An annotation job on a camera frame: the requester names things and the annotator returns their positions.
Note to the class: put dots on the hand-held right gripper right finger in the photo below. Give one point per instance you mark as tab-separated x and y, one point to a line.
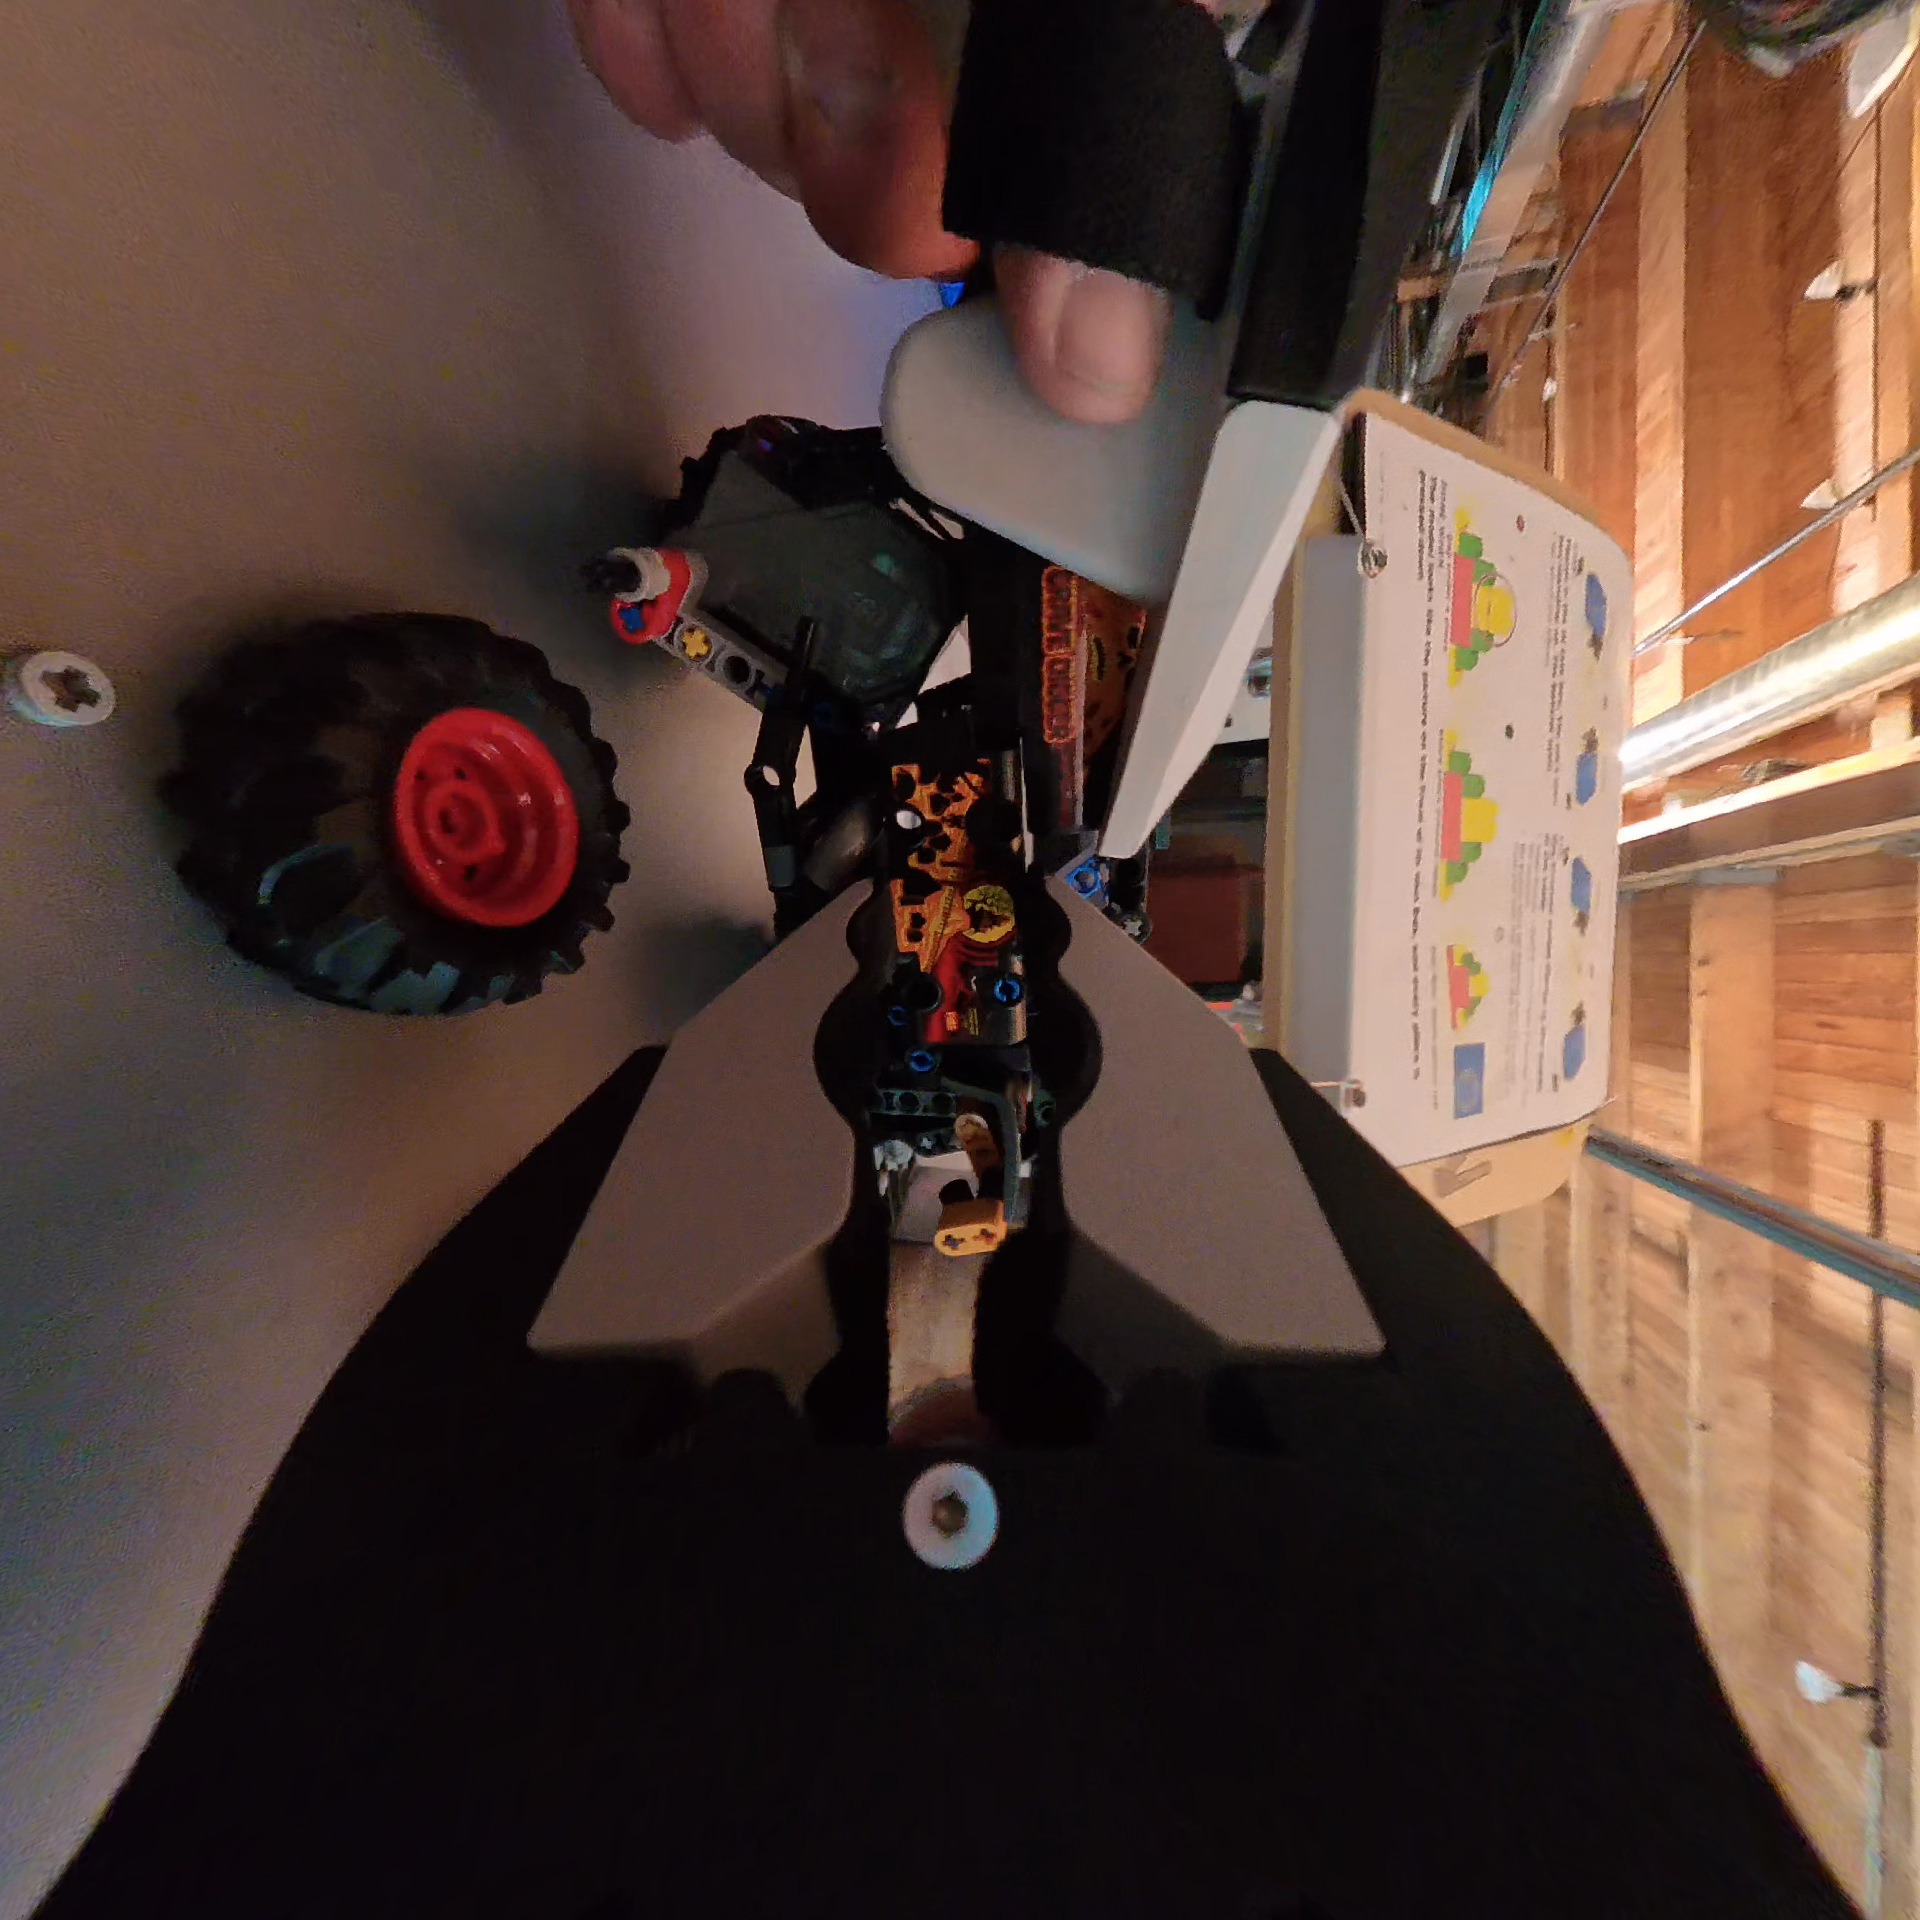
1215	1202

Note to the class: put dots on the toy brick monster truck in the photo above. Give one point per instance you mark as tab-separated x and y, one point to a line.
960	902

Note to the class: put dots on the white tilted board stand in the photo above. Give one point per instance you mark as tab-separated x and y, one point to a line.
1328	827

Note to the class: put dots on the silver ventilation duct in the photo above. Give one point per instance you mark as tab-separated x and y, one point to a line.
1769	691

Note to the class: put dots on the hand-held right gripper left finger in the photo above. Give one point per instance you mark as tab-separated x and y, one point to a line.
691	1202

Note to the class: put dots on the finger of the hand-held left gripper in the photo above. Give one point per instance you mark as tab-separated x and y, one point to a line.
1215	630

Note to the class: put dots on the printed instruction sheet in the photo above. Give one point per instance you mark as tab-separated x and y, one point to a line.
1516	902

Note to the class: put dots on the small grey connector piece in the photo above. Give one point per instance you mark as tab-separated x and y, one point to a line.
60	691

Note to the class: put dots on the person's left hand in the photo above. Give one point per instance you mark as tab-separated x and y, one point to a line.
810	106

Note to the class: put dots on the black tyre red hub wheel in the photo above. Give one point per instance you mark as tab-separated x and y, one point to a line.
481	820

